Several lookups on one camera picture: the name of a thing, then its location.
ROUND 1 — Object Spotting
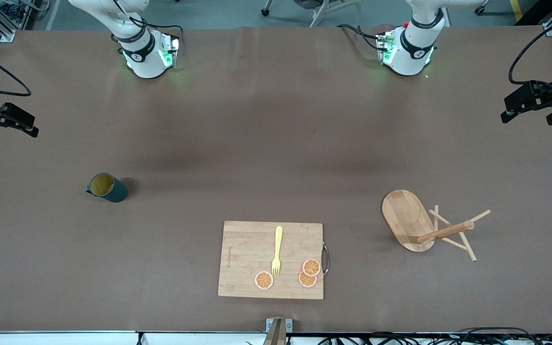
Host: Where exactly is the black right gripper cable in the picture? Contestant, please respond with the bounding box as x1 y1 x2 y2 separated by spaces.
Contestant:
0 42 32 96

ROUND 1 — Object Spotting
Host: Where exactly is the black right base cable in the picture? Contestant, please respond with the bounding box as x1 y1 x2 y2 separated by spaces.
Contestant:
112 0 184 53

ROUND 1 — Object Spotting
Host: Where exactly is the black left base cable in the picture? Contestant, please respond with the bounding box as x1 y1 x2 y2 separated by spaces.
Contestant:
337 23 387 51

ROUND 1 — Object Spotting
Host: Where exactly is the wooden mug rack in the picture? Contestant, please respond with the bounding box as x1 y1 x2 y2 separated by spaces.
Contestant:
381 189 492 263

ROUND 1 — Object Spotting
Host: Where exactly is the grey office chair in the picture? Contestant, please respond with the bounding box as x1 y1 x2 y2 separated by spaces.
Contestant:
261 0 362 28

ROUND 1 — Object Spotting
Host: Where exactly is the dark teal mug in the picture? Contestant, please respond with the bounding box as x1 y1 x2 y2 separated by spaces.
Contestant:
85 172 128 203

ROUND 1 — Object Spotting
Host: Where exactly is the bamboo cutting board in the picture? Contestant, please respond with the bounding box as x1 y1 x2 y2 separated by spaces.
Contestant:
218 220 330 300

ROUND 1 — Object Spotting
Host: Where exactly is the black base cable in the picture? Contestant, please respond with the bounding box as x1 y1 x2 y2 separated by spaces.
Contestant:
337 23 387 51
112 0 184 53

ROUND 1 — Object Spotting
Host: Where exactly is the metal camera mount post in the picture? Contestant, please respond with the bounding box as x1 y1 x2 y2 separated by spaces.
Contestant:
262 317 294 345

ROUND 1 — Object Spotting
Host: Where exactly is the black cable bundle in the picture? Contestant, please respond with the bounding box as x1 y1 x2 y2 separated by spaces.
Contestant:
317 327 552 345

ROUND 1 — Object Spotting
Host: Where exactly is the white table front rail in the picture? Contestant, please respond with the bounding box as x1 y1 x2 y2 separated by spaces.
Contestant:
0 331 552 345

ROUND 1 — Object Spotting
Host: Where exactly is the yellow plastic fork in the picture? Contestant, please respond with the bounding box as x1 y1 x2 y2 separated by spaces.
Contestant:
271 226 284 277

